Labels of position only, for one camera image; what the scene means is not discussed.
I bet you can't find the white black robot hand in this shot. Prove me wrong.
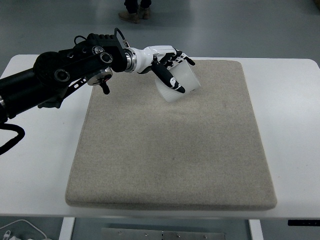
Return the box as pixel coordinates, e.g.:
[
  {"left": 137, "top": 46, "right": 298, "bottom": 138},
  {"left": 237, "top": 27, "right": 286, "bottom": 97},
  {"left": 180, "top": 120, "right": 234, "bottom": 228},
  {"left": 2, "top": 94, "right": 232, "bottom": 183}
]
[{"left": 124, "top": 45, "right": 195, "bottom": 94}]

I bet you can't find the white cup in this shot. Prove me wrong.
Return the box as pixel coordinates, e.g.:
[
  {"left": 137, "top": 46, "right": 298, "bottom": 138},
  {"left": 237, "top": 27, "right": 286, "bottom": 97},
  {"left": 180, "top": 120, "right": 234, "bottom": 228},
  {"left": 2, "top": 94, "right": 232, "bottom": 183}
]
[{"left": 155, "top": 61, "right": 201, "bottom": 103}]

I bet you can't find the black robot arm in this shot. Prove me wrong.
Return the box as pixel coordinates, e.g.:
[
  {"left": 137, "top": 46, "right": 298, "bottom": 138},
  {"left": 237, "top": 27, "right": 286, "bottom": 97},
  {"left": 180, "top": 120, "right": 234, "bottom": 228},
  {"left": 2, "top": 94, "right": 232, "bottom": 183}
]
[{"left": 0, "top": 33, "right": 128, "bottom": 123}]

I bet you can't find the left brown shoe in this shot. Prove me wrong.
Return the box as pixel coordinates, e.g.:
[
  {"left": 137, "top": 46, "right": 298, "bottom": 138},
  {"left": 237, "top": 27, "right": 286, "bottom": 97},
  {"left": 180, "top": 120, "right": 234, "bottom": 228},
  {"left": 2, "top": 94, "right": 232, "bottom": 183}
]
[{"left": 118, "top": 11, "right": 140, "bottom": 24}]

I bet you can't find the brown shoe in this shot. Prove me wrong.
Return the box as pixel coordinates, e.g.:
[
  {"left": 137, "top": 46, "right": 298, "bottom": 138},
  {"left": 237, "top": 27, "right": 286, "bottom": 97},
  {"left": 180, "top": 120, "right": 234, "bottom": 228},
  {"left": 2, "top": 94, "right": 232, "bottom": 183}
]
[
  {"left": 139, "top": 7, "right": 150, "bottom": 20},
  {"left": 118, "top": 11, "right": 140, "bottom": 24}
]

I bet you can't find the right brown shoe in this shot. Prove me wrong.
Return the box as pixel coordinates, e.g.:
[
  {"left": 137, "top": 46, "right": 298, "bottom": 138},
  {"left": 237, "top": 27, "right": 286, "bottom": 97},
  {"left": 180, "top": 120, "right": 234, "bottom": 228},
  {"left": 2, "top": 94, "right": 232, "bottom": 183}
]
[{"left": 139, "top": 7, "right": 150, "bottom": 20}]

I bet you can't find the beige felt mat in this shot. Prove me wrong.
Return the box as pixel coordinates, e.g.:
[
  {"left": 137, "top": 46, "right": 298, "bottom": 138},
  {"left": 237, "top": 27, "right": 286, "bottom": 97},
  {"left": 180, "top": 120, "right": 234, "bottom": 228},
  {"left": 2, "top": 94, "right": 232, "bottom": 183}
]
[{"left": 65, "top": 60, "right": 277, "bottom": 211}]

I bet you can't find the white table leg left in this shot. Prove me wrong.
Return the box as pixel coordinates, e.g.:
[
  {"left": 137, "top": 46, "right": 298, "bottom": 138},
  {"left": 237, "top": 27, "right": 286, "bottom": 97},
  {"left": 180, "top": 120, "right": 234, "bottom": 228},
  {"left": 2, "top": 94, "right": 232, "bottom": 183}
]
[{"left": 58, "top": 217, "right": 76, "bottom": 240}]

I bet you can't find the white table leg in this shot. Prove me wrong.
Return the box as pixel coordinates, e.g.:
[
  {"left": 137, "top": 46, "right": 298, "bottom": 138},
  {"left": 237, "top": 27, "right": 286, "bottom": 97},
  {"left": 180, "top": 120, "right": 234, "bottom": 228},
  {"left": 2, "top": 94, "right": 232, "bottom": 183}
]
[
  {"left": 58, "top": 217, "right": 76, "bottom": 240},
  {"left": 248, "top": 219, "right": 264, "bottom": 240}
]

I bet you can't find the white table leg right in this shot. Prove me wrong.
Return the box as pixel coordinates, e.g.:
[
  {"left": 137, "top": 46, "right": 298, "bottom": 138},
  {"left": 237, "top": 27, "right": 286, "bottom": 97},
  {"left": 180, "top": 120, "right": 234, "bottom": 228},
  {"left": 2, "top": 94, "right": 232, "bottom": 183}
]
[{"left": 248, "top": 219, "right": 264, "bottom": 240}]

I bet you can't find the black table control panel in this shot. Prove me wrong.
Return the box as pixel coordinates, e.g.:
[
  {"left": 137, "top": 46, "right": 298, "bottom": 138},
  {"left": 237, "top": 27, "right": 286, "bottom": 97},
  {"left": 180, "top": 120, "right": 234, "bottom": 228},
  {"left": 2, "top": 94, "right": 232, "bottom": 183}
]
[{"left": 287, "top": 219, "right": 320, "bottom": 227}]

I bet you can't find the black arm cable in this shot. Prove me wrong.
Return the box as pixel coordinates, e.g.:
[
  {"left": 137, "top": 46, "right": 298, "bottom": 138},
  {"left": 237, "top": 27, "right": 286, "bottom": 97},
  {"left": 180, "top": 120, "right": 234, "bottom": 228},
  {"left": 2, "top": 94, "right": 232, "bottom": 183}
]
[{"left": 0, "top": 122, "right": 26, "bottom": 156}]

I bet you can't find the metal table base plate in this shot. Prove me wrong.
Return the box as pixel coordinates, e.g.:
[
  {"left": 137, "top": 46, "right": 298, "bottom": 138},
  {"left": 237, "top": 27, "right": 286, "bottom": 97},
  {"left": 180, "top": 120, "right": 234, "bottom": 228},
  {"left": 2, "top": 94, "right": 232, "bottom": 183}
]
[{"left": 101, "top": 228, "right": 226, "bottom": 240}]

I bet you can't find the white cable under table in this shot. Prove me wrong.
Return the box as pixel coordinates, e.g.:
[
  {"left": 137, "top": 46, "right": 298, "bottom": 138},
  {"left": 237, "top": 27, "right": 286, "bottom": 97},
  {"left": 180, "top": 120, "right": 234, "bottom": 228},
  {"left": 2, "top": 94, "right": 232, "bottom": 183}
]
[{"left": 0, "top": 219, "right": 48, "bottom": 240}]

